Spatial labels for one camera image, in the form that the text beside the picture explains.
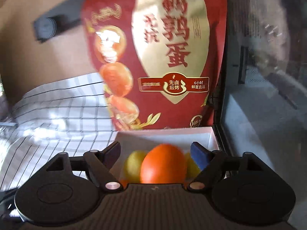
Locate red snack bag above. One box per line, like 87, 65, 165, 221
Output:
81, 0, 227, 131

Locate black wall bracket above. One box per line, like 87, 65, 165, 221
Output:
32, 0, 135, 43

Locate white grid tablecloth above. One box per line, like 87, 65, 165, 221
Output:
1, 73, 116, 191

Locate pink gift box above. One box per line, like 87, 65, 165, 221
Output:
111, 127, 219, 184

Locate mandarin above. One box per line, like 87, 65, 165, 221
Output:
119, 179, 129, 188

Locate glass computer case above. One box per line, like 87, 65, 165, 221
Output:
216, 0, 306, 229

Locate green lemon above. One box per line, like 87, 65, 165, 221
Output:
123, 151, 147, 183
184, 152, 201, 180

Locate large orange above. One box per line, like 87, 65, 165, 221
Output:
140, 143, 187, 184

